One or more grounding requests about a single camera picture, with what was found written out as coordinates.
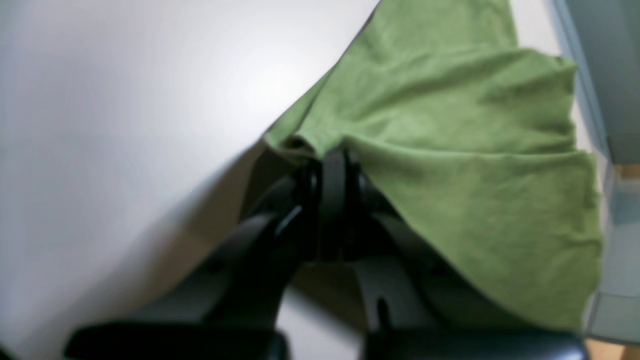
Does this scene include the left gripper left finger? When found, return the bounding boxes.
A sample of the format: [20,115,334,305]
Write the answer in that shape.
[63,160,322,360]

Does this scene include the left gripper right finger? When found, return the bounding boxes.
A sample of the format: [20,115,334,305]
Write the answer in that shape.
[325,149,590,360]

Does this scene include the green t-shirt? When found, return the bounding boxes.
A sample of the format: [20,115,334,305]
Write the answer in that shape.
[263,0,602,330]

